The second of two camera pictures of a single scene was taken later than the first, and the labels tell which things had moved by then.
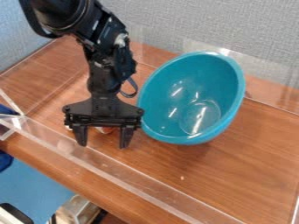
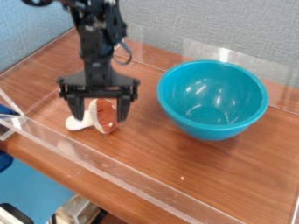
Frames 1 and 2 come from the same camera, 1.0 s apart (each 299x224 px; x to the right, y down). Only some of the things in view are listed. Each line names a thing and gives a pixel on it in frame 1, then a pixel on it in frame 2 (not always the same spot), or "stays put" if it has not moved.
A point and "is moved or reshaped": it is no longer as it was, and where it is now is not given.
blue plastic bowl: (190, 94) is moved or reshaped
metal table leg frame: (78, 211) stays put
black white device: (11, 215) stays put
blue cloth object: (6, 158) stays put
